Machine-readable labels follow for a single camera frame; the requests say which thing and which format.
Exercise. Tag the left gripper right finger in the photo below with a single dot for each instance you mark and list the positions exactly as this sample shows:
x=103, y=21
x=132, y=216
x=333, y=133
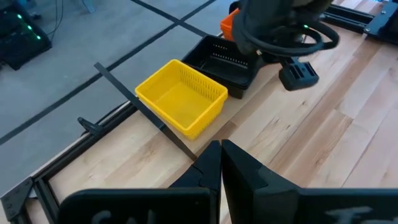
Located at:
x=264, y=202

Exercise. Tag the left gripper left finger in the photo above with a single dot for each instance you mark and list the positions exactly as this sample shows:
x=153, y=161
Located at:
x=140, y=207

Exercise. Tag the black plastic basket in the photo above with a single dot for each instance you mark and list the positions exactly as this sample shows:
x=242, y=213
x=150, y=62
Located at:
x=241, y=93
x=214, y=65

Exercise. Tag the yellow plastic basket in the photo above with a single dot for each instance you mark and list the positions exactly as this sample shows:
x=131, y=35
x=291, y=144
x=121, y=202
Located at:
x=211, y=115
x=183, y=99

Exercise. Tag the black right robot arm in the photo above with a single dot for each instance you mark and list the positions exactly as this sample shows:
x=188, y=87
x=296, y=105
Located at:
x=311, y=15

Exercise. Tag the black lever clamp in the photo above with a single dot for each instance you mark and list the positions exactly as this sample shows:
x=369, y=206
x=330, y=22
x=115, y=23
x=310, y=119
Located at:
x=90, y=127

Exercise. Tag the black computer green lights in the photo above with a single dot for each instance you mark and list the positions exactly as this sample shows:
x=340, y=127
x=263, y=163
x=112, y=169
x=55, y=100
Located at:
x=21, y=46

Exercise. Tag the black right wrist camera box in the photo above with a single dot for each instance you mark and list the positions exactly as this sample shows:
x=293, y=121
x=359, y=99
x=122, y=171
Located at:
x=298, y=74

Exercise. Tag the black frame wooden shelf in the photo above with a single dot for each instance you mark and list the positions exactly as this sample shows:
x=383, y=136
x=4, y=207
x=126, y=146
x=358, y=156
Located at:
x=150, y=113

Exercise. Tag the black aluminium table frame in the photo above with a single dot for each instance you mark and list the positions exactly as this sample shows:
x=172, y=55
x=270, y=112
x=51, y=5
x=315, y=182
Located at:
x=17, y=199

